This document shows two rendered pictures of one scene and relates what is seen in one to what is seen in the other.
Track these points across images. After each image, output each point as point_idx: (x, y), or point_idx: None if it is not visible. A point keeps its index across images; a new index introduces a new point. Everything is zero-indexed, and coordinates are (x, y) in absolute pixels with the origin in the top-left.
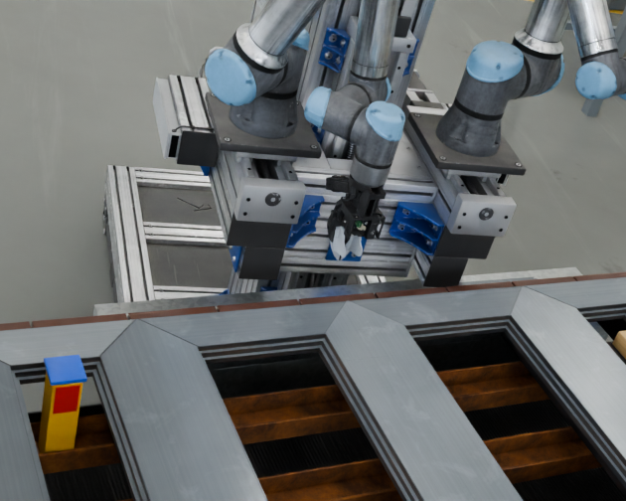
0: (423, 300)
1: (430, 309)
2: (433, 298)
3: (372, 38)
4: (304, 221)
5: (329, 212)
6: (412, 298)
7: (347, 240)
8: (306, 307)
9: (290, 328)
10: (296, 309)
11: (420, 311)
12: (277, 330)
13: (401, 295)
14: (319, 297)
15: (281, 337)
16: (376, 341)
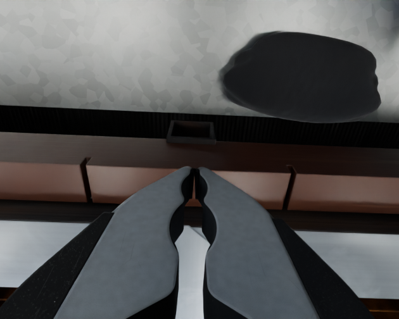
0: (377, 250)
1: (366, 271)
2: None
3: None
4: None
5: None
6: (356, 242)
7: (209, 237)
8: (73, 231)
9: (24, 271)
10: (46, 233)
11: (338, 273)
12: None
13: (356, 192)
14: (140, 168)
15: (2, 285)
16: (189, 313)
